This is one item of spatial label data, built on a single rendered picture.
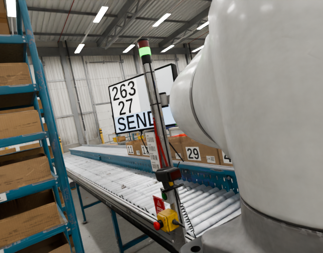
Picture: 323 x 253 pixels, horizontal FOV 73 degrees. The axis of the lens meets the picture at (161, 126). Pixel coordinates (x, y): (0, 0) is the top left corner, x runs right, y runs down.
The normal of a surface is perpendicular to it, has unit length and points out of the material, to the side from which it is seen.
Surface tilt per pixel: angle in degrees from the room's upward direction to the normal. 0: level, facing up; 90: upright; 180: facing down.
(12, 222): 90
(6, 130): 92
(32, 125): 90
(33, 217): 91
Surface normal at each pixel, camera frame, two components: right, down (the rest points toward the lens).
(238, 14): -0.87, 0.04
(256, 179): -0.89, 0.29
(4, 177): 0.55, -0.04
